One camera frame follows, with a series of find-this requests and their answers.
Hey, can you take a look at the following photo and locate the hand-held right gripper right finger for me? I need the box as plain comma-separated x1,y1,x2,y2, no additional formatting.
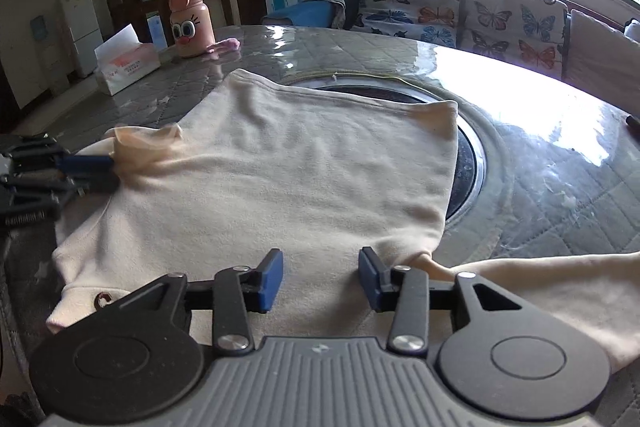
358,246,538,354

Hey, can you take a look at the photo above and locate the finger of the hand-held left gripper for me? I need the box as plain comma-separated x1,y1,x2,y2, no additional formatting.
0,174,122,212
0,133,116,175

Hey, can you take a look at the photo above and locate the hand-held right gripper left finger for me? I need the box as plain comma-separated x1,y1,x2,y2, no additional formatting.
107,248,285,355

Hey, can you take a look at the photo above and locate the cream sweatshirt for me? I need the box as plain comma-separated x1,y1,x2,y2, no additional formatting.
45,68,640,373

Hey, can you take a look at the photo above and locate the white tissue box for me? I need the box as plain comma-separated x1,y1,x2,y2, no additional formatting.
94,23,162,96

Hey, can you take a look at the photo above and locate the white refrigerator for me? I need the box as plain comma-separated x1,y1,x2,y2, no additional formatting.
60,0,105,78

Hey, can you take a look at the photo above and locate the blue and white carton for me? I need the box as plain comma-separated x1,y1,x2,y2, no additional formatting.
146,14,168,50

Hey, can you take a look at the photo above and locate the pink cartoon water bottle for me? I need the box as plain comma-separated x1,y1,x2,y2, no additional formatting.
167,0,216,58

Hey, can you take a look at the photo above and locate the small pink cloth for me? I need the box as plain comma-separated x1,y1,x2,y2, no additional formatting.
204,38,241,56

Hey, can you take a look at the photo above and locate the round black induction cooktop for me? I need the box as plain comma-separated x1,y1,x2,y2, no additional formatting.
287,77,487,228

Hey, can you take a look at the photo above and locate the butterfly print cushion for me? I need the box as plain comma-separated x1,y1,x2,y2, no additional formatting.
350,0,462,49
459,0,570,70

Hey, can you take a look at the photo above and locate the grey cloth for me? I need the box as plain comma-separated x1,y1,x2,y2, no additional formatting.
305,0,351,29

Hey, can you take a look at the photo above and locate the plain cream cushion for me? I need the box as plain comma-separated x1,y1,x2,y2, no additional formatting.
562,9,640,110

